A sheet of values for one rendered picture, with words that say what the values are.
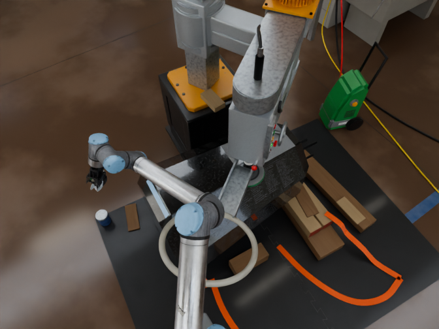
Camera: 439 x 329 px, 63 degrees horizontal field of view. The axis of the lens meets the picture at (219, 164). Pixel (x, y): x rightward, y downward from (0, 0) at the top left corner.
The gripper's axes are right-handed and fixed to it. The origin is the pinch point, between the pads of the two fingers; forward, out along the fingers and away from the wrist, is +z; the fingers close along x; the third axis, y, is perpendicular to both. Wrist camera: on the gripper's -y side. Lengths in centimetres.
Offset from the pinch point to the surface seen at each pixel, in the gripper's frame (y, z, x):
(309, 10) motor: -72, -102, 82
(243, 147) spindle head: -28, -35, 70
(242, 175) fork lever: -28, -16, 75
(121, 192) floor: -92, 97, -16
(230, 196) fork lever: -13, -10, 72
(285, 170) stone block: -68, 1, 107
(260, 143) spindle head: -24, -43, 77
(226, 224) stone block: -29, 30, 77
